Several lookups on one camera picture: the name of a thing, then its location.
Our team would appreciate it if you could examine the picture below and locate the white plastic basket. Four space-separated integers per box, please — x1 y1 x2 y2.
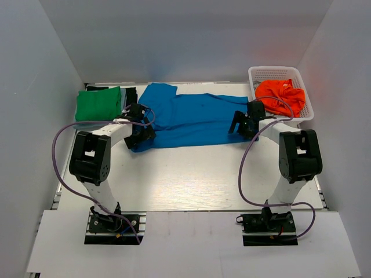
248 66 314 127

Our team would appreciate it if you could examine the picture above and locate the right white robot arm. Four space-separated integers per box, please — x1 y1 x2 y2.
228 98 323 231

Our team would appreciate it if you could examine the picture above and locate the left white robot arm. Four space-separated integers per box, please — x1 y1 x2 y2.
69 103 156 231

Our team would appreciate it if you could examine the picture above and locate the grey t-shirt in basket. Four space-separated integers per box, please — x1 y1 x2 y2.
252 81 261 92

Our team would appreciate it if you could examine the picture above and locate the folded black t-shirt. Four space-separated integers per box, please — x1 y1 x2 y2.
85 85 138 108

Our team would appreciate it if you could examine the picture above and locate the orange t-shirt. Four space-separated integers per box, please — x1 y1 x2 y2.
255 79 305 118

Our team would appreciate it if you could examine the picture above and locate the folded green t-shirt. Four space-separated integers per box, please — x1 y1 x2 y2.
74 86 122 122

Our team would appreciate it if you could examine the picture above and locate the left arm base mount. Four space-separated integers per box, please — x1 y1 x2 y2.
84 212 147 246

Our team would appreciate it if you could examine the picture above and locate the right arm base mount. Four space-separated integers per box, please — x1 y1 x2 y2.
235 212 298 247

